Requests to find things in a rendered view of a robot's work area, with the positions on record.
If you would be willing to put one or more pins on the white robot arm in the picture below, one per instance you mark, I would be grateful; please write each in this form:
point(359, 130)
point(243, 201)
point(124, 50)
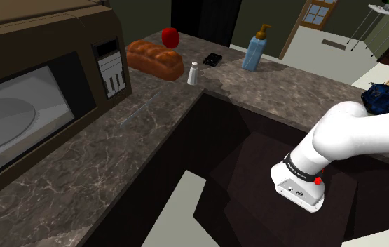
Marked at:
point(348, 136)

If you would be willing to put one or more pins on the white salt shaker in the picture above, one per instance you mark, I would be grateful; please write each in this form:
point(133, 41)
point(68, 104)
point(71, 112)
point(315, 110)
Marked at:
point(192, 74)

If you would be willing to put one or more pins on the small black box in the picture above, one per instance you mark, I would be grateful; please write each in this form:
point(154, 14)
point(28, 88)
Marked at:
point(213, 60)

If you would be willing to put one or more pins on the brown bread loaf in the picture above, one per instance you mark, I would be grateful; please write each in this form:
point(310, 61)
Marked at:
point(155, 61)

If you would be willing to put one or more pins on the red apple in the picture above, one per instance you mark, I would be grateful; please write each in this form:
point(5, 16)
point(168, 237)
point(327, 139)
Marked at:
point(170, 37)

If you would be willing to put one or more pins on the blue soap dispenser bottle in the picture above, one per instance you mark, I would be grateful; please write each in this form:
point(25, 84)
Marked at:
point(254, 53)

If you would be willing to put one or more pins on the dark robot stand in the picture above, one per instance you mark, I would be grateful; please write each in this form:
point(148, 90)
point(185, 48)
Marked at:
point(269, 212)

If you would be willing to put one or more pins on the wooden door with window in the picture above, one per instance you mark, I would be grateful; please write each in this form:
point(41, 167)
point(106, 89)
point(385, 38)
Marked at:
point(312, 17)

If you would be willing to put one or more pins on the brown microwave oven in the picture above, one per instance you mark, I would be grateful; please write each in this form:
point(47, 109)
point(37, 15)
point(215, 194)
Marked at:
point(26, 99)

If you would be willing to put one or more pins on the blue backpack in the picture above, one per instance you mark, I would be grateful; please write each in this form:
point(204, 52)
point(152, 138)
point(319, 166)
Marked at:
point(385, 97)

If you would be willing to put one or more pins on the white side table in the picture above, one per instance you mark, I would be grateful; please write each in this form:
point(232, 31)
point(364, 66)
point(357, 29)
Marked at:
point(383, 20)

